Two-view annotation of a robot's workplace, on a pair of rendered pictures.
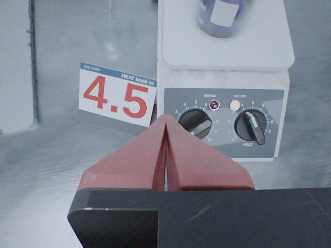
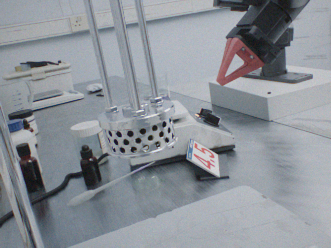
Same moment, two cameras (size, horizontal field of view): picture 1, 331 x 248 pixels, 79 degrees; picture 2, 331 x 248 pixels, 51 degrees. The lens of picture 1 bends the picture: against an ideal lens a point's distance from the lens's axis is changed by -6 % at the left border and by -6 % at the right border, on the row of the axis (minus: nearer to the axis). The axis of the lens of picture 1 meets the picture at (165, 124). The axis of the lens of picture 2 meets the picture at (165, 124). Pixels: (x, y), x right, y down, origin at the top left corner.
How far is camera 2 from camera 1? 0.62 m
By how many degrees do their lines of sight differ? 76
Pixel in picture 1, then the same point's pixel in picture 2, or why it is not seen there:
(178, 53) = (181, 111)
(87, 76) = (195, 159)
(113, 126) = (224, 163)
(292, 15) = not seen: hidden behind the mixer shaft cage
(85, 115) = (223, 172)
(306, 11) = not seen: hidden behind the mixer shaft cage
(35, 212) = (310, 172)
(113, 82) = (195, 152)
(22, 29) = (151, 221)
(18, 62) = (191, 209)
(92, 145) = (243, 168)
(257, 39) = not seen: hidden behind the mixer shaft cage
